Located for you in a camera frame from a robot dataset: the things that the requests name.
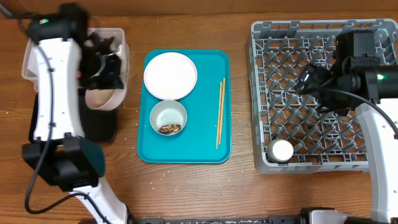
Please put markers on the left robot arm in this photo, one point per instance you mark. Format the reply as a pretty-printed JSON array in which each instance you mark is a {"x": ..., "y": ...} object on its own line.
[{"x": 58, "y": 151}]

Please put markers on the grey bowl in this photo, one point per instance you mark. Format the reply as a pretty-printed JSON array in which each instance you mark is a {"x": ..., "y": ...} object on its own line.
[{"x": 168, "y": 112}]

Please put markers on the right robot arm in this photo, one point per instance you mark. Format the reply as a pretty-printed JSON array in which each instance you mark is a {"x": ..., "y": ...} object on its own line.
[{"x": 357, "y": 81}]

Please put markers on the food scraps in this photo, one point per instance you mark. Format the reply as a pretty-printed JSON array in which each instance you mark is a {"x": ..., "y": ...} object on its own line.
[{"x": 169, "y": 129}]

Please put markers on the black tray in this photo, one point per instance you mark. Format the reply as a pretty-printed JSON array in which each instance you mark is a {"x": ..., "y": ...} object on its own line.
[{"x": 98, "y": 126}]

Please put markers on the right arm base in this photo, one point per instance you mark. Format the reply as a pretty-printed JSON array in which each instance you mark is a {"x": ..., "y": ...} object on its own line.
[{"x": 323, "y": 215}]

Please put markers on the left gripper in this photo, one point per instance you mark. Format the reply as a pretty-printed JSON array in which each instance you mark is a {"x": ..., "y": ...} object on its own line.
[{"x": 113, "y": 80}]

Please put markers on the right wooden chopstick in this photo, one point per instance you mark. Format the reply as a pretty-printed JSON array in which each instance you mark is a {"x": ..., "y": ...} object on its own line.
[{"x": 221, "y": 111}]

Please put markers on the grey dishwasher rack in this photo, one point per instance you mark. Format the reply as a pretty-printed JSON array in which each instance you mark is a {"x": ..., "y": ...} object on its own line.
[{"x": 277, "y": 52}]

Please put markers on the clear plastic bin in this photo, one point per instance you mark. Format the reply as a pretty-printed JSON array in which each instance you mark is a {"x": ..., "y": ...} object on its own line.
[{"x": 30, "y": 70}]

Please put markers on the teal serving tray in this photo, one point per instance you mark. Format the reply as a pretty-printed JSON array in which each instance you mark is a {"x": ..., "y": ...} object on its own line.
[{"x": 196, "y": 142}]

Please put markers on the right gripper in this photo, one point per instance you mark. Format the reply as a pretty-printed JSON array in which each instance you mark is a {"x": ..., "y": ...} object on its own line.
[{"x": 311, "y": 79}]

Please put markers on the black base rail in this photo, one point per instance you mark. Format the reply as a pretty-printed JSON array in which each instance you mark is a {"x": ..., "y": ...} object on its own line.
[{"x": 273, "y": 219}]

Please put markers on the pink bowl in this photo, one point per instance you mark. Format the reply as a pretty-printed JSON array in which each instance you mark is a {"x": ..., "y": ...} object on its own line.
[{"x": 104, "y": 100}]

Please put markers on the small white cup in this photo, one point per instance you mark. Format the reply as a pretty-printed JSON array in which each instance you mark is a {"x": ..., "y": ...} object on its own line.
[{"x": 280, "y": 150}]

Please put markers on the large white plate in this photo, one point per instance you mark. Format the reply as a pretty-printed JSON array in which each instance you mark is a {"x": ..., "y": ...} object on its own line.
[{"x": 170, "y": 76}]

